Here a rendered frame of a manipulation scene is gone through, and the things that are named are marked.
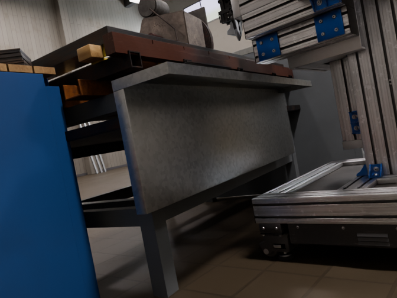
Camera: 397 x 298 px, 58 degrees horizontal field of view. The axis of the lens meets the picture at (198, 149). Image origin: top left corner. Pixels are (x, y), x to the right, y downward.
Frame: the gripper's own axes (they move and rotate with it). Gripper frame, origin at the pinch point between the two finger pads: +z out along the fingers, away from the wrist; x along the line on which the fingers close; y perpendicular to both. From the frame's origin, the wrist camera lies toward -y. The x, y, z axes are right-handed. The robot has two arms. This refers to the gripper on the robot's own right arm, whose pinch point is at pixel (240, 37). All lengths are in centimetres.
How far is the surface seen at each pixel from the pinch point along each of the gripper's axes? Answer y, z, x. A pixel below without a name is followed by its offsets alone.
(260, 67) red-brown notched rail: 3.3, 11.3, -26.6
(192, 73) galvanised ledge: -17, 25, 74
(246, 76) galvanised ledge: -16.6, 24.5, 39.1
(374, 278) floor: -49, 91, 51
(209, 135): -1, 42, 45
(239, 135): -0.6, 44.9, 20.5
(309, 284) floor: -32, 91, 57
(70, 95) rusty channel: 26, 22, 81
